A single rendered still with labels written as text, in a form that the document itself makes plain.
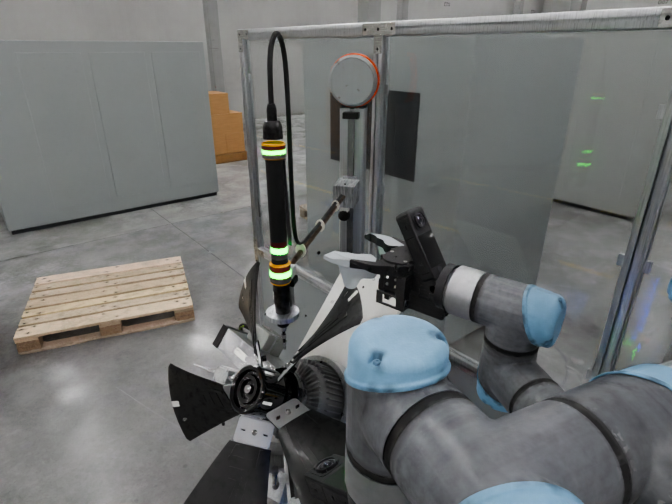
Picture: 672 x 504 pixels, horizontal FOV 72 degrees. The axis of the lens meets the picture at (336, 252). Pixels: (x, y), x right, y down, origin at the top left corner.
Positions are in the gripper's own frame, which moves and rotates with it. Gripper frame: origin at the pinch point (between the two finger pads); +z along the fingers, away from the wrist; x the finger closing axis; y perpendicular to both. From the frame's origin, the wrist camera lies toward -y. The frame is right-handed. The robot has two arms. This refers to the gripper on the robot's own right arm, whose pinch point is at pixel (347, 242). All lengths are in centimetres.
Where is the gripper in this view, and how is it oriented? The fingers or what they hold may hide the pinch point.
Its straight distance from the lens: 80.4
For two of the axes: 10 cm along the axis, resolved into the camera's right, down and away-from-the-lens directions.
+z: -7.8, -2.6, 5.7
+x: 6.3, -3.1, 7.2
